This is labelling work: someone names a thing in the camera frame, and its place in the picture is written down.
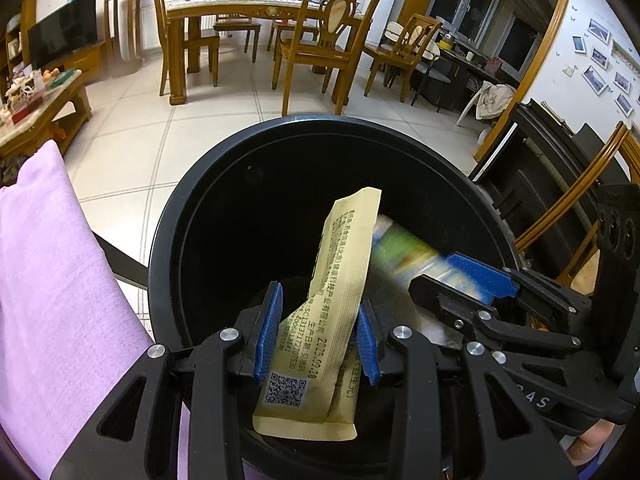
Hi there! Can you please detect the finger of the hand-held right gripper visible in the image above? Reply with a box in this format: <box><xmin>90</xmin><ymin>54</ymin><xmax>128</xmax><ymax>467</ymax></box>
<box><xmin>447</xmin><ymin>252</ymin><xmax>596</xmax><ymax>333</ymax></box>
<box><xmin>409</xmin><ymin>274</ymin><xmax>583</xmax><ymax>353</ymax></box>

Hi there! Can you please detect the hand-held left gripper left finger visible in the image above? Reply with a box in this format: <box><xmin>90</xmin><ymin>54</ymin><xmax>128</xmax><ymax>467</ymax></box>
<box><xmin>50</xmin><ymin>281</ymin><xmax>284</xmax><ymax>480</ymax></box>

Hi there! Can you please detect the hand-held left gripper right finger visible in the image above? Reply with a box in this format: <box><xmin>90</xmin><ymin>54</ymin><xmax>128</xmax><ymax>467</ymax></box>
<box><xmin>356</xmin><ymin>300</ymin><xmax>578</xmax><ymax>480</ymax></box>

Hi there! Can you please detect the green blue snack packet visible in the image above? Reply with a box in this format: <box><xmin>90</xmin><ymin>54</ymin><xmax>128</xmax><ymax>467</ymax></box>
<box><xmin>370</xmin><ymin>214</ymin><xmax>493</xmax><ymax>306</ymax></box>

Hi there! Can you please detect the yellow sachet packet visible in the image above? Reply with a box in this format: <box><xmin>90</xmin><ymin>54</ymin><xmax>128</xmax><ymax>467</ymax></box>
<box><xmin>251</xmin><ymin>186</ymin><xmax>383</xmax><ymax>442</ymax></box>

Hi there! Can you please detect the black round trash bin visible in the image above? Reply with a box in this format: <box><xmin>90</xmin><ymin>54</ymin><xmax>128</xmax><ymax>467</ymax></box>
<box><xmin>146</xmin><ymin>115</ymin><xmax>526</xmax><ymax>480</ymax></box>

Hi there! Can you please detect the wooden dining chair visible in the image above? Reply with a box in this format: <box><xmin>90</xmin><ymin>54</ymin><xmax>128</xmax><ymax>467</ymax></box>
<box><xmin>514</xmin><ymin>121</ymin><xmax>632</xmax><ymax>288</ymax></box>
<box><xmin>267</xmin><ymin>0</ymin><xmax>321</xmax><ymax>53</ymax></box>
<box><xmin>273</xmin><ymin>0</ymin><xmax>387</xmax><ymax>117</ymax></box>
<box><xmin>212</xmin><ymin>0</ymin><xmax>262</xmax><ymax>56</ymax></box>
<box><xmin>363</xmin><ymin>14</ymin><xmax>443</xmax><ymax>106</ymax></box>
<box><xmin>147</xmin><ymin>0</ymin><xmax>221</xmax><ymax>97</ymax></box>

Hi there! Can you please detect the white plastic chair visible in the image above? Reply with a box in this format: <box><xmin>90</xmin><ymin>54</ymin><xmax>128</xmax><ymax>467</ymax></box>
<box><xmin>456</xmin><ymin>81</ymin><xmax>519</xmax><ymax>129</ymax></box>

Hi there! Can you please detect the black desk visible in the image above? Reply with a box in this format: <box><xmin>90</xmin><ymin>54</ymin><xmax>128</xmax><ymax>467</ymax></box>
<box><xmin>417</xmin><ymin>42</ymin><xmax>502</xmax><ymax>114</ymax></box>

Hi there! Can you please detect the purple blanket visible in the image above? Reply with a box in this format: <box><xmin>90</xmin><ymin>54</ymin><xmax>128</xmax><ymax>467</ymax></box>
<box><xmin>0</xmin><ymin>139</ymin><xmax>193</xmax><ymax>480</ymax></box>

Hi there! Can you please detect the white cushioned chair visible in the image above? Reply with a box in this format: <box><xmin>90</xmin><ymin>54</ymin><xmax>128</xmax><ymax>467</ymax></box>
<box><xmin>384</xmin><ymin>20</ymin><xmax>442</xmax><ymax>63</ymax></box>

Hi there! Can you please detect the wooden coffee table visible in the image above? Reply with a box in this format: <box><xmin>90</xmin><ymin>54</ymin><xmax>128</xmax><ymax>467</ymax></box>
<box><xmin>0</xmin><ymin>67</ymin><xmax>94</xmax><ymax>160</ymax></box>

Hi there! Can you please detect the wooden dining table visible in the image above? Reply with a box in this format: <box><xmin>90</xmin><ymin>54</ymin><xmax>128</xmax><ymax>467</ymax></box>
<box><xmin>165</xmin><ymin>0</ymin><xmax>331</xmax><ymax>107</ymax></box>

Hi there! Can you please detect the wooden television cabinet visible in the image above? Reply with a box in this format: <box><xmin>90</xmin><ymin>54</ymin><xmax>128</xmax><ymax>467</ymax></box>
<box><xmin>47</xmin><ymin>40</ymin><xmax>109</xmax><ymax>86</ymax></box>

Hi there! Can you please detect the white radiator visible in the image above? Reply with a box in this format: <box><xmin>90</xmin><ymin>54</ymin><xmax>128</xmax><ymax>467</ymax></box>
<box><xmin>142</xmin><ymin>6</ymin><xmax>172</xmax><ymax>52</ymax></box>

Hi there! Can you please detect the clutter of small table items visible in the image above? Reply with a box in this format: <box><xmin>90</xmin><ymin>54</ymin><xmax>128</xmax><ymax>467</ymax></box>
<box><xmin>0</xmin><ymin>66</ymin><xmax>83</xmax><ymax>127</ymax></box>

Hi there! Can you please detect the black flat television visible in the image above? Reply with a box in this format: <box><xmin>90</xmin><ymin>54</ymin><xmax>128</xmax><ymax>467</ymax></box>
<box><xmin>26</xmin><ymin>0</ymin><xmax>99</xmax><ymax>71</ymax></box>

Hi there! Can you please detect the wooden shelf unit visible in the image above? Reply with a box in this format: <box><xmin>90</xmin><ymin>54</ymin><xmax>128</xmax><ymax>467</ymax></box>
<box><xmin>0</xmin><ymin>0</ymin><xmax>39</xmax><ymax>81</ymax></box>

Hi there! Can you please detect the group of wall photo frames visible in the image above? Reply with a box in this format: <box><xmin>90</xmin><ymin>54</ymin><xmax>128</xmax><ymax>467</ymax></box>
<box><xmin>571</xmin><ymin>17</ymin><xmax>640</xmax><ymax>133</ymax></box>

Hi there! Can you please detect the wooden door frame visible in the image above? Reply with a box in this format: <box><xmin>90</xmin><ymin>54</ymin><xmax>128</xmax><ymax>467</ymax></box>
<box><xmin>397</xmin><ymin>0</ymin><xmax>577</xmax><ymax>162</ymax></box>

